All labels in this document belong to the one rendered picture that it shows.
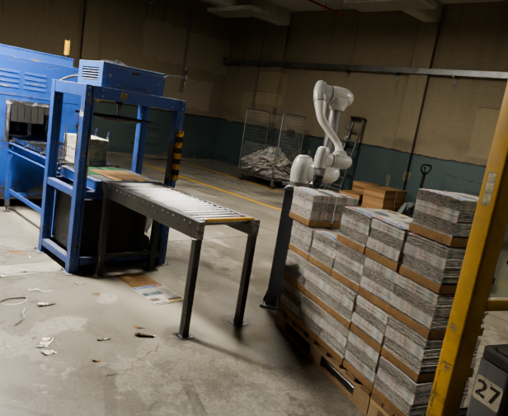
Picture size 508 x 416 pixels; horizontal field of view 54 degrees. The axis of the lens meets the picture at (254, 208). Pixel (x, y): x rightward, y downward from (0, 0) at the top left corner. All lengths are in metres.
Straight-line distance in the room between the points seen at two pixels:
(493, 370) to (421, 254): 0.69
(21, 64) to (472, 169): 7.62
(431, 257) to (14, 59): 5.12
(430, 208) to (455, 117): 7.75
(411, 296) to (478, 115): 7.68
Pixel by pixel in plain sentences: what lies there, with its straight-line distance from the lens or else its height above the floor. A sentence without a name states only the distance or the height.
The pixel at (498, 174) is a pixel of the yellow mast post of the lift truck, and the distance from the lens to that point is 2.07.
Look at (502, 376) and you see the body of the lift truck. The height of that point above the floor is 0.72.
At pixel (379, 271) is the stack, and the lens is 2.83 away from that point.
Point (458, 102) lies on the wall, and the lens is 10.28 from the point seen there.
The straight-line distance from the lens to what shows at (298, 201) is 3.55.
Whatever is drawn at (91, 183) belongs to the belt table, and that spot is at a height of 0.75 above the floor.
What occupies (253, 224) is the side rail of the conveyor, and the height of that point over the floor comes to 0.76.
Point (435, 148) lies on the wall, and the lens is 10.35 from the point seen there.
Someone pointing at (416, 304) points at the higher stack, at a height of 0.73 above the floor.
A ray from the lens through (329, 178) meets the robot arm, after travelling 4.01.
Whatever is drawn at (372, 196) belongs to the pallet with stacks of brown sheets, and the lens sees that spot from 9.72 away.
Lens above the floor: 1.50
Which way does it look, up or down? 10 degrees down
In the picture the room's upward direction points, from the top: 9 degrees clockwise
